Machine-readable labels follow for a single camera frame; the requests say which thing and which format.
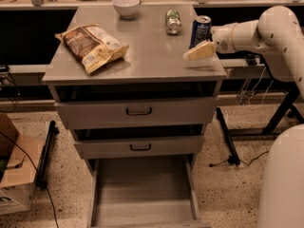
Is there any brown chip bag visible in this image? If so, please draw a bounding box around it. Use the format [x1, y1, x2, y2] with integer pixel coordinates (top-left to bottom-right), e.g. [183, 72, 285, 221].
[55, 24, 129, 74]

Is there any top drawer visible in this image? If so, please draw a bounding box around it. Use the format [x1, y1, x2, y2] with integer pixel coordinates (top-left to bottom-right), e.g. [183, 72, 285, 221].
[55, 97, 216, 130]

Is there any black floor cable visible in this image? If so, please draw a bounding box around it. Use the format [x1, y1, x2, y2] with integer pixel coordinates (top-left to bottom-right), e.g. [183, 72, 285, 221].
[208, 150, 270, 168]
[0, 130, 61, 228]

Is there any black floor cable left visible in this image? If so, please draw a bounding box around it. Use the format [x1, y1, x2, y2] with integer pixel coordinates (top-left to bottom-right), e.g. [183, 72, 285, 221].
[0, 130, 61, 228]

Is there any black floor cable right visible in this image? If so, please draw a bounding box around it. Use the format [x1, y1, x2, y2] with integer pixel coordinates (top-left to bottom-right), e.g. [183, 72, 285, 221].
[208, 150, 270, 168]

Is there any blue pepsi can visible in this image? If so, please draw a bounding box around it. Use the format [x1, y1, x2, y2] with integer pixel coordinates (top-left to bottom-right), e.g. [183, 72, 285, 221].
[189, 15, 212, 48]

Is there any middle drawer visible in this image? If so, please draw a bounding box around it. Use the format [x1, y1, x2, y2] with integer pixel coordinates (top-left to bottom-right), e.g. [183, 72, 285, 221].
[74, 135, 204, 160]

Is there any black power adapter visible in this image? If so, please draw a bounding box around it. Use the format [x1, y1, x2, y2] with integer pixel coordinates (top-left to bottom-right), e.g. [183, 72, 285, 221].
[244, 54, 259, 66]

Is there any open bottom drawer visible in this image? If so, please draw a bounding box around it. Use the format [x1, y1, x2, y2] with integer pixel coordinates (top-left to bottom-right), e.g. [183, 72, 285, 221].
[86, 156, 211, 228]

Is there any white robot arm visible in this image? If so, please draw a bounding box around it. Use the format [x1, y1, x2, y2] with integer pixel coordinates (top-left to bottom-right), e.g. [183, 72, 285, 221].
[183, 6, 304, 228]

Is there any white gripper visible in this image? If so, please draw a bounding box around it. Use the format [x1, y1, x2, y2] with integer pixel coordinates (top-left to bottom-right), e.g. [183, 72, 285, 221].
[183, 23, 236, 61]

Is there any cardboard box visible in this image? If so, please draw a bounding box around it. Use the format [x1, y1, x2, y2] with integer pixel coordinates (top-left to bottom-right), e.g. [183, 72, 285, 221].
[0, 113, 44, 215]

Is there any green soda can lying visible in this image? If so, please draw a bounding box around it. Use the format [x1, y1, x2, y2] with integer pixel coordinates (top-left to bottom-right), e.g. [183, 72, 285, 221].
[165, 9, 181, 35]

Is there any grey drawer cabinet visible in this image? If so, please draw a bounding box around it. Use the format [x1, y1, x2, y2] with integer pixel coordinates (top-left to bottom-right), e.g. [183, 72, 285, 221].
[42, 4, 228, 228]

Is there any white bowl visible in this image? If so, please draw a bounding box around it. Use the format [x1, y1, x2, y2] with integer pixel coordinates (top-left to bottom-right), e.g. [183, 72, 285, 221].
[112, 0, 140, 19]

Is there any black bar left floor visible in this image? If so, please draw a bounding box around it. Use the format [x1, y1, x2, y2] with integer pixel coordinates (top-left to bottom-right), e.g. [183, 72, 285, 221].
[36, 121, 59, 189]

